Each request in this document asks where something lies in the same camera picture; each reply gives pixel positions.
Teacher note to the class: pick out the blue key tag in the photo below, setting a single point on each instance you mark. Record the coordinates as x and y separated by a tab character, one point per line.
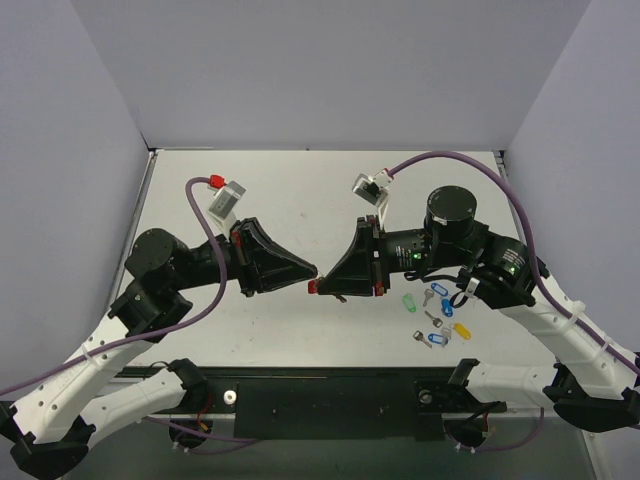
439	339
446	307
439	289

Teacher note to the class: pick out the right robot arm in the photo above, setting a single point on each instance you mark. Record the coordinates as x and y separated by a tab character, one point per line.
592	384

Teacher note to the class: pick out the blue key tag upper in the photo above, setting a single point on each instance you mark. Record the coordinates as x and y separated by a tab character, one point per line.
439	289

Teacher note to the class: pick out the blue key tag middle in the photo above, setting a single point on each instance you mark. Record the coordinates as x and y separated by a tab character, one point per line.
446	307

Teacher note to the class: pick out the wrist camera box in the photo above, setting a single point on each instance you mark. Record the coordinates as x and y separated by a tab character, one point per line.
226	195
375	190

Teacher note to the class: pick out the silver key by blue tag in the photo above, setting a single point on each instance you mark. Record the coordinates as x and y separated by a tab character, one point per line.
419	336

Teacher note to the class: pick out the green key tag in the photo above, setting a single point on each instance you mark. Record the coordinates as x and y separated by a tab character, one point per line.
409	303

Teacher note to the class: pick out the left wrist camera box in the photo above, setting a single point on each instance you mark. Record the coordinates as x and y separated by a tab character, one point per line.
226	195

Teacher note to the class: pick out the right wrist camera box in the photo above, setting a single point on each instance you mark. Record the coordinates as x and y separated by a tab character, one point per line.
375	190

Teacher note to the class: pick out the black front mounting rail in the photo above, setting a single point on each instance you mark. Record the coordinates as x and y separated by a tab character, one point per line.
270	403

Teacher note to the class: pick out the loose silver key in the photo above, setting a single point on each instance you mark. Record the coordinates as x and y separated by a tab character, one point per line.
428	295

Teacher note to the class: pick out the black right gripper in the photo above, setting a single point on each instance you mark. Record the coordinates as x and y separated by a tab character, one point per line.
376	255

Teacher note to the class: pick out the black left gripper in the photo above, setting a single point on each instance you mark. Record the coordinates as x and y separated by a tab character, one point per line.
241	257

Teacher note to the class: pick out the blue key tag near front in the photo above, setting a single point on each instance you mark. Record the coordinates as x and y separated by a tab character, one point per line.
439	339

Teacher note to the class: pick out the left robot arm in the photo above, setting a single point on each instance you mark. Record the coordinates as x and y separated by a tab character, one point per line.
53	428

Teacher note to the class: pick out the yellow key tag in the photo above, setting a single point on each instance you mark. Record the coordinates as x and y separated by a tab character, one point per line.
462	331

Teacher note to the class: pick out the dark loose key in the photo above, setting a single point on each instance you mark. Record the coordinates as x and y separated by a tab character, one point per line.
437	322

